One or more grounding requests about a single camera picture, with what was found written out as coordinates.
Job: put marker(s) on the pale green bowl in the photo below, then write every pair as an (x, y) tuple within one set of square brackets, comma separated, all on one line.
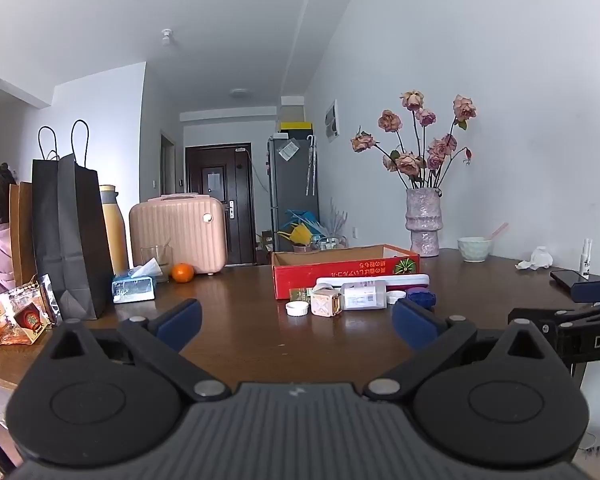
[(475, 250)]

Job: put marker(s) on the white wall panel box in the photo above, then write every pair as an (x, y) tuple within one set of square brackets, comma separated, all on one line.
[(332, 120)]

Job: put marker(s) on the long white case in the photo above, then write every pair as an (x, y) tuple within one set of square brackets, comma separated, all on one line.
[(370, 280)]

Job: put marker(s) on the yellow thermos bottle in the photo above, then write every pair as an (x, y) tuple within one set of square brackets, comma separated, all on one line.
[(116, 235)]

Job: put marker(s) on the dark brown door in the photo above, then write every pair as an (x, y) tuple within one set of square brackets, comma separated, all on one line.
[(215, 210)]

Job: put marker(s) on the red cardboard box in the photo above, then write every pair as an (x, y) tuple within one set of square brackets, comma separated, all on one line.
[(300, 275)]

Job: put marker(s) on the blue tissue pack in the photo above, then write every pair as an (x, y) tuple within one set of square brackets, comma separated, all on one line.
[(132, 287)]

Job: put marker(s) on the small green gold packet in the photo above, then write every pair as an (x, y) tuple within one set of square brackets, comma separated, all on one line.
[(300, 295)]

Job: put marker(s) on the blue and yellow bundle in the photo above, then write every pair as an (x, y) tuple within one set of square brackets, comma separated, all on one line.
[(300, 230)]

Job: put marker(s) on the small white spray bottle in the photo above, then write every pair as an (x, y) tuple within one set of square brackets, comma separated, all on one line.
[(586, 260)]

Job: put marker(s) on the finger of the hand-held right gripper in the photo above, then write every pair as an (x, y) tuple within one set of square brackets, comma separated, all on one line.
[(597, 291), (532, 319)]

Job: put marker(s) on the pink ceramic vase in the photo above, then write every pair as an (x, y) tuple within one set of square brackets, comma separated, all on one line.
[(424, 225)]

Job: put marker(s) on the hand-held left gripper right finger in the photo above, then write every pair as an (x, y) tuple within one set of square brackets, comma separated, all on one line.
[(413, 324)]

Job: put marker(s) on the white round lid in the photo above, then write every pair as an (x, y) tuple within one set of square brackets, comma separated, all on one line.
[(395, 297)]

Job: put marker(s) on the yellow box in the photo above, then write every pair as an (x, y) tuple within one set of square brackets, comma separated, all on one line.
[(295, 127)]

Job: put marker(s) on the black phone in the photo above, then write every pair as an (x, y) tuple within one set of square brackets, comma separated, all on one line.
[(565, 277)]

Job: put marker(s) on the brown paper bag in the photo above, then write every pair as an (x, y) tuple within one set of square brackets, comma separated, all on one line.
[(22, 235)]

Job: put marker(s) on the grey refrigerator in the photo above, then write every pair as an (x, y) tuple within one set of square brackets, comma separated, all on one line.
[(292, 190)]

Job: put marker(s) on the crumpled white tissue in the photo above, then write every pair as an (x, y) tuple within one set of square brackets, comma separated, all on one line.
[(537, 259)]

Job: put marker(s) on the orange fruit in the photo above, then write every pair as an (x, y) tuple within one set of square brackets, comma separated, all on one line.
[(182, 272)]

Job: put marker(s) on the clear drinking glass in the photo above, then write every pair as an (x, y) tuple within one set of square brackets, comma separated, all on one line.
[(162, 257)]

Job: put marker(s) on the small rack with bottles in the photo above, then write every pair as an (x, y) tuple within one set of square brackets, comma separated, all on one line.
[(330, 242)]

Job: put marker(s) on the clear folded umbrella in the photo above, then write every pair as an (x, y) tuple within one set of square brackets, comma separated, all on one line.
[(310, 165)]

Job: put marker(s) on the dried pink roses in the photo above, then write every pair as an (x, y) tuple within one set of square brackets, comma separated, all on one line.
[(410, 162)]

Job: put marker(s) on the pink suitcase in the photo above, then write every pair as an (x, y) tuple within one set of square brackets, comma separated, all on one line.
[(180, 230)]

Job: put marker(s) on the white paper sheet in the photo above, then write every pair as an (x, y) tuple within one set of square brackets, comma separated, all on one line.
[(289, 150)]

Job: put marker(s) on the pink spoon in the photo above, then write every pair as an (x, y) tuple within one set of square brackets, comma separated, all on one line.
[(499, 231)]

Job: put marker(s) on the small square patterned box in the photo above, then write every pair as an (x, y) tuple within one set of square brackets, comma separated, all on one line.
[(325, 305)]

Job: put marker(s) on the pale purple plume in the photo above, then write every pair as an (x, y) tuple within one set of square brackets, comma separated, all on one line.
[(339, 220)]

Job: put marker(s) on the black paper bag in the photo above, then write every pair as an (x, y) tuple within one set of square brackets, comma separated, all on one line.
[(70, 240)]

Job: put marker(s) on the ceiling sprinkler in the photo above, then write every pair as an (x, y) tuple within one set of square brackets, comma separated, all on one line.
[(167, 36)]

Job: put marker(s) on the blue round jar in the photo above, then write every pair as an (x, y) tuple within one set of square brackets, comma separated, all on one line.
[(422, 299)]

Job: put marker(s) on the round ceiling lamp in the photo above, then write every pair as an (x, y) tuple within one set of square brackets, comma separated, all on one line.
[(240, 93)]

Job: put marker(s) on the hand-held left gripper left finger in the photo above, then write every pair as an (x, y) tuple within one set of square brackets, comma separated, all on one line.
[(180, 321)]

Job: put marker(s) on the white bottle cap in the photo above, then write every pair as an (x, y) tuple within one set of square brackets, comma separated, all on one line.
[(297, 308)]

